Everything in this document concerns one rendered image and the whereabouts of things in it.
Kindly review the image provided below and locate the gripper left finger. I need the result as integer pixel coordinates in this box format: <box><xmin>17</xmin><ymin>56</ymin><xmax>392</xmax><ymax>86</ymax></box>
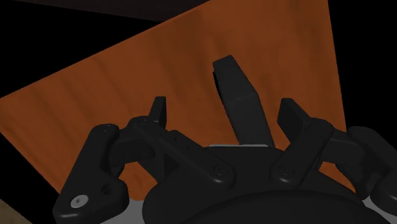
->
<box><xmin>52</xmin><ymin>95</ymin><xmax>238</xmax><ymax>224</ymax></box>

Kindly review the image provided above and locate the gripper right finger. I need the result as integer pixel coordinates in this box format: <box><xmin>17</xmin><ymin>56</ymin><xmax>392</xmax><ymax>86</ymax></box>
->
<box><xmin>269</xmin><ymin>97</ymin><xmax>397</xmax><ymax>216</ymax></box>

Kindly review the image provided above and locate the orange-brown wooden table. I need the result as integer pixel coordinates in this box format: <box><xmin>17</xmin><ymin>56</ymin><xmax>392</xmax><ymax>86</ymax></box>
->
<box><xmin>0</xmin><ymin>0</ymin><xmax>356</xmax><ymax>199</ymax></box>

